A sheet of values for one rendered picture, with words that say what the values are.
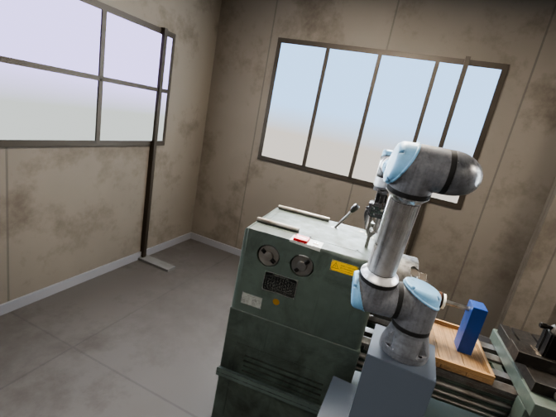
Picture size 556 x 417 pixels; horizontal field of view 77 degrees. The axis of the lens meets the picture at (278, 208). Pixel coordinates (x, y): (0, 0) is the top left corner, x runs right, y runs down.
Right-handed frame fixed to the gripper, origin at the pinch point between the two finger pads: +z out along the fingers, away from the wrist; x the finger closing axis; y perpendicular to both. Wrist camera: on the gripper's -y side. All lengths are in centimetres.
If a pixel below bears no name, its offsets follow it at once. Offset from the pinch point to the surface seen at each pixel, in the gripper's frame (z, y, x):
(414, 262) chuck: 10.1, -8.0, 21.4
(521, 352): 32, 1, 68
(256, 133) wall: -16, -229, -141
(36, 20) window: -68, -37, -228
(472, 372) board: 44, 6, 53
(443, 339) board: 45, -15, 45
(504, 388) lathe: 48, 3, 66
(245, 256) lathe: 21, 14, -48
